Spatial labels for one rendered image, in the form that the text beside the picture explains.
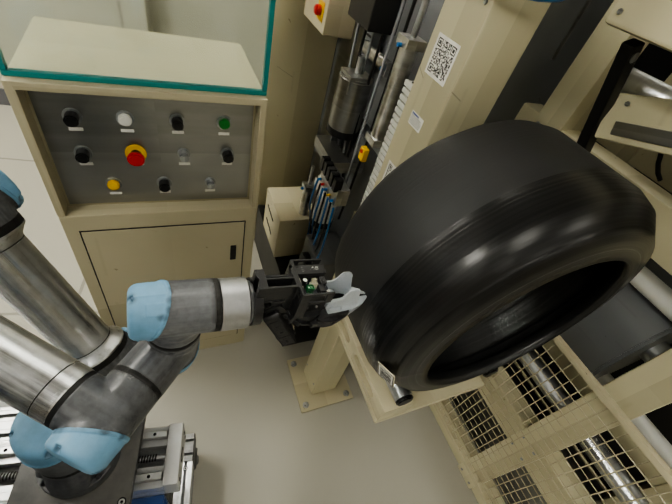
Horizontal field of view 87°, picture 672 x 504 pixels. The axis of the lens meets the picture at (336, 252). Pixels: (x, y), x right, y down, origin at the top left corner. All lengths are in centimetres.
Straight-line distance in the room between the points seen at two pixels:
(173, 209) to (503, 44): 96
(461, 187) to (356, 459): 144
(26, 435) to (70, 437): 31
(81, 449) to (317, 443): 134
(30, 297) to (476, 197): 74
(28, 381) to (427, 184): 59
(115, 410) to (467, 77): 77
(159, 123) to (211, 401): 121
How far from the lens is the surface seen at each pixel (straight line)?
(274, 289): 50
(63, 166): 119
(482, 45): 77
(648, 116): 101
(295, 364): 188
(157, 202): 124
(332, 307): 58
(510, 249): 54
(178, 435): 107
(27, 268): 77
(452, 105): 80
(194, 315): 49
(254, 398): 181
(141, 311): 49
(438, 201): 58
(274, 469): 174
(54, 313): 79
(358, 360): 102
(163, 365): 57
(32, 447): 84
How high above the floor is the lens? 169
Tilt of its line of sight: 44 degrees down
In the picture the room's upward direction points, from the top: 19 degrees clockwise
